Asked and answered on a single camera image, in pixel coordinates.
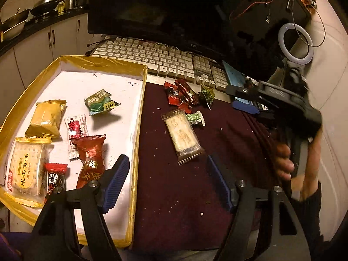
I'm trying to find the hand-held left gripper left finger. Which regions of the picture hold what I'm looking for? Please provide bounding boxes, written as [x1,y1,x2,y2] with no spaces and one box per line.
[27,154,131,261]

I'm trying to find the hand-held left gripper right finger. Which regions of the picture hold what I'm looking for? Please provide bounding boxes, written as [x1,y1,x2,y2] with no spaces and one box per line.
[207,154,313,261]

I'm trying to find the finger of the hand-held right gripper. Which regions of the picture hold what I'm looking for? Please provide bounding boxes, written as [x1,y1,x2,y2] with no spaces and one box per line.
[226,84,262,102]
[232,99,270,115]

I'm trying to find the clear biscuit packet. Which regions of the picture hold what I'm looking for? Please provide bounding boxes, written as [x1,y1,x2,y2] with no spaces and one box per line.
[161,109,206,166]

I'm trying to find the white tray with yellow tape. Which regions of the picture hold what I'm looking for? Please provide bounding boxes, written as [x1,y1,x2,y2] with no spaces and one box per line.
[0,55,148,248]

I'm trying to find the person's right forearm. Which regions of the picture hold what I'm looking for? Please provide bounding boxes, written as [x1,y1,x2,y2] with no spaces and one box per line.
[290,181,328,251]

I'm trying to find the person's right hand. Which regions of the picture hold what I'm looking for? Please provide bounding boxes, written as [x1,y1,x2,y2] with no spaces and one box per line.
[274,130,323,202]

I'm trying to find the blue notebook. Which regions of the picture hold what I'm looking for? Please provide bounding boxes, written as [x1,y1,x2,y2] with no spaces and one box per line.
[222,60,246,87]

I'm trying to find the green candy packet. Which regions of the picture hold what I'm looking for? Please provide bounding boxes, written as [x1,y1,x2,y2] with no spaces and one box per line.
[199,84,216,110]

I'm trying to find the large red snack packet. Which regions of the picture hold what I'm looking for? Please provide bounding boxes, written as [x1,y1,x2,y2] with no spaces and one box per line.
[71,134,107,190]

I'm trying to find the maroon table cloth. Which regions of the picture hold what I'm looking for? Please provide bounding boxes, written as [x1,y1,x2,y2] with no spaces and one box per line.
[133,82,295,252]

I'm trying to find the small green white packet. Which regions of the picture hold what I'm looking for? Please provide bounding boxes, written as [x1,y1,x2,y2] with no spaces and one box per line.
[186,110,206,127]

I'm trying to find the dark red snack packet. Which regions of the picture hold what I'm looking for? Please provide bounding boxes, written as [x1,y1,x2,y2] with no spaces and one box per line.
[174,79,201,114]

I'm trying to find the small red black packet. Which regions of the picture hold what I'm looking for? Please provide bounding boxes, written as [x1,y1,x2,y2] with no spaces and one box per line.
[43,162,68,203]

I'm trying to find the white red candy packet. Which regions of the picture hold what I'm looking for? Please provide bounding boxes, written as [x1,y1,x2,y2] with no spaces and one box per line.
[64,114,90,161]

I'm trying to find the black computer case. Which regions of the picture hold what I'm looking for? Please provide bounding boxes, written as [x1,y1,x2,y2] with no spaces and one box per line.
[230,0,312,80]

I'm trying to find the green snack packet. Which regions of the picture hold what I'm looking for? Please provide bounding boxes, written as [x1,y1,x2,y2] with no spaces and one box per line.
[84,89,122,116]

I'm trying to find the yellow cracker packet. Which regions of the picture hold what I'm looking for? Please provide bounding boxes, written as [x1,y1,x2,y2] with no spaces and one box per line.
[5,137,53,209]

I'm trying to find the white keyboard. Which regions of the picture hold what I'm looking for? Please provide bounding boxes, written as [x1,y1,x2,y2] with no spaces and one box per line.
[91,36,231,91]

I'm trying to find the gold foil snack packet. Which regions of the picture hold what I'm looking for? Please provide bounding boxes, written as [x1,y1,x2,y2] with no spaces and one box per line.
[25,100,67,140]

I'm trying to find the black monitor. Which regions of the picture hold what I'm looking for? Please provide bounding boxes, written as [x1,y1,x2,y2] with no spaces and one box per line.
[87,0,240,60]

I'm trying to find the purple cloth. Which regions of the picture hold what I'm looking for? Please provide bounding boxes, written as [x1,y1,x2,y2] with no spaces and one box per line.
[0,232,34,261]

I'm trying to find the white kitchen cabinet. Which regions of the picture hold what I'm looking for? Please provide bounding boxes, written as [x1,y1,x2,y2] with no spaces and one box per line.
[0,12,91,120]

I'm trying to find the black wok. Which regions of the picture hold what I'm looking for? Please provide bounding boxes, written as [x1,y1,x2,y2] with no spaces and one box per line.
[29,0,61,16]

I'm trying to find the steel wok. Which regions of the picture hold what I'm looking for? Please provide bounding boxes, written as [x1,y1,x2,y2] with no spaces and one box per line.
[0,8,31,40]

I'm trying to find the white ring light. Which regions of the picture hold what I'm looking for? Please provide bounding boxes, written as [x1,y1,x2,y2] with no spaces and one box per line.
[278,23,315,66]

